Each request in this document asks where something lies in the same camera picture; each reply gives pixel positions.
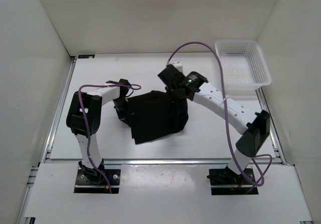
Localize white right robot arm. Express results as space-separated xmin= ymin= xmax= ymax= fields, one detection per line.
xmin=158 ymin=66 xmax=270 ymax=184

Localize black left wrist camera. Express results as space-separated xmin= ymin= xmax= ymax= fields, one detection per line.
xmin=106 ymin=78 xmax=131 ymax=86

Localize black shorts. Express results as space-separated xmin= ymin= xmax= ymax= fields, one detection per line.
xmin=122 ymin=90 xmax=189 ymax=145

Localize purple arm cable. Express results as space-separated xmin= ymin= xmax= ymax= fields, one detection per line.
xmin=77 ymin=84 xmax=142 ymax=193
xmin=167 ymin=42 xmax=273 ymax=186

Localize white perforated plastic basket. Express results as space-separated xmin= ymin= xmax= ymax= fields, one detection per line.
xmin=215 ymin=39 xmax=272 ymax=92

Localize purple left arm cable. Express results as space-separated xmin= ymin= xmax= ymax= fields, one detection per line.
xmin=77 ymin=84 xmax=142 ymax=193

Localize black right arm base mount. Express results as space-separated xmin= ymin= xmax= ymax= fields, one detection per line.
xmin=207 ymin=168 xmax=259 ymax=196

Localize aluminium table edge rail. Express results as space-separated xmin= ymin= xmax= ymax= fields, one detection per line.
xmin=43 ymin=157 xmax=282 ymax=165

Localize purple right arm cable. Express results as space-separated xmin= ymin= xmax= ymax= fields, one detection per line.
xmin=167 ymin=42 xmax=273 ymax=186

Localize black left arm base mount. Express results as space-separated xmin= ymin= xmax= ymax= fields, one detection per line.
xmin=74 ymin=161 xmax=121 ymax=194

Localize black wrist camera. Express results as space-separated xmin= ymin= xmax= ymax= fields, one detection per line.
xmin=106 ymin=78 xmax=131 ymax=86
xmin=158 ymin=61 xmax=185 ymax=86

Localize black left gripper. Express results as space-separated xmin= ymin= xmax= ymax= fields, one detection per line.
xmin=112 ymin=98 xmax=134 ymax=126

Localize small black corner label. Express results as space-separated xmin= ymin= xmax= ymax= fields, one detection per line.
xmin=78 ymin=54 xmax=95 ymax=59

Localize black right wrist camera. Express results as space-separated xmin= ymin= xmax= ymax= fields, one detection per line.
xmin=158 ymin=61 xmax=185 ymax=86

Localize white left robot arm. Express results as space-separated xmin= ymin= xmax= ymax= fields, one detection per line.
xmin=66 ymin=81 xmax=141 ymax=184

